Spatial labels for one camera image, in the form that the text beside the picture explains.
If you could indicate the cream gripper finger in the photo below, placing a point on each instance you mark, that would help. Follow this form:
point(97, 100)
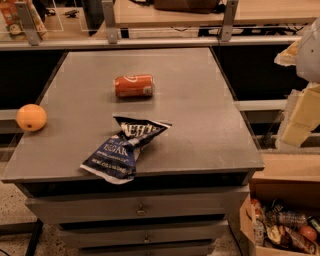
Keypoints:
point(300, 117)
point(288, 56)

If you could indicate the orange coke can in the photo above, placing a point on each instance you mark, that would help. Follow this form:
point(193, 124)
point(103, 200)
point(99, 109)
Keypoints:
point(134, 86)

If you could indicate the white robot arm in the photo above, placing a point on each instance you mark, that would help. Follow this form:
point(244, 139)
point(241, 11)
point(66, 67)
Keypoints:
point(308, 55)

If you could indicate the cardboard box of snacks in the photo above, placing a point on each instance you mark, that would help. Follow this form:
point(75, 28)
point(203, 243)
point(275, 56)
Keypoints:
point(280, 217)

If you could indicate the grey drawer cabinet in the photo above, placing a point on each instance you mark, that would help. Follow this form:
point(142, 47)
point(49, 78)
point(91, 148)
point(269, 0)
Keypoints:
point(144, 153)

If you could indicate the dark blue chip bag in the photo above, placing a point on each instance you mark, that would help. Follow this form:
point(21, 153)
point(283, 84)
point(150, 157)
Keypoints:
point(115, 160)

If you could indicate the orange fruit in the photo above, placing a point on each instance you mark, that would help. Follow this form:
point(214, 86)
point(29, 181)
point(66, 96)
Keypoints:
point(31, 117)

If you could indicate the metal glass railing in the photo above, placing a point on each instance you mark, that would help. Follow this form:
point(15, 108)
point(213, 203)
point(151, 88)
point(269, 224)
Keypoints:
point(135, 26)

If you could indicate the colourful snack box behind glass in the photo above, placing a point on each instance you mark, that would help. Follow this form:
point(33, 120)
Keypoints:
point(11, 26)

